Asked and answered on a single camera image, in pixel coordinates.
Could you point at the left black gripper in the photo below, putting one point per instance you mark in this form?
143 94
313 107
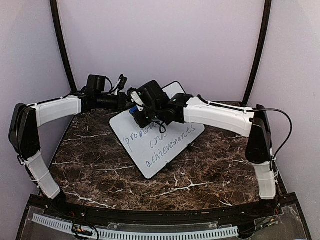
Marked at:
122 102

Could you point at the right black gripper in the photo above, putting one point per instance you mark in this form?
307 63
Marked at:
142 122

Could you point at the blue whiteboard eraser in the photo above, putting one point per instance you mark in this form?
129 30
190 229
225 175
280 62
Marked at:
133 110

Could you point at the white whiteboard with black frame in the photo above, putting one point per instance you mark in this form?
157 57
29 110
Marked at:
150 150

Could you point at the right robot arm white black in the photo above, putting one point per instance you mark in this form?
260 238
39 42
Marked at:
251 123

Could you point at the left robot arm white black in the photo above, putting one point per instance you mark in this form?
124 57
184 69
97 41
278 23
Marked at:
28 118

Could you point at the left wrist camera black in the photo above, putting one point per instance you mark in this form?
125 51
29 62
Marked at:
96 82

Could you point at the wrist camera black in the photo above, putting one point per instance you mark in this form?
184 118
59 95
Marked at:
96 82
152 92

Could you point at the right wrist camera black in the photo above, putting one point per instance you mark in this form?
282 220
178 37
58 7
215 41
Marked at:
152 92

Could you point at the left black frame post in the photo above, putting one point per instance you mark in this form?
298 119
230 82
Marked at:
61 44

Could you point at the black frame post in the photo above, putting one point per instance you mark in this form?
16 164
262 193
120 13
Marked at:
258 53
61 44

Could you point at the white slotted cable duct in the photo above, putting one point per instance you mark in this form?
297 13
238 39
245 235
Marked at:
121 231

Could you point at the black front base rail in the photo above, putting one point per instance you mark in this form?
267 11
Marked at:
239 214

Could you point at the right black frame post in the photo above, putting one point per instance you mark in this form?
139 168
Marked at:
258 53

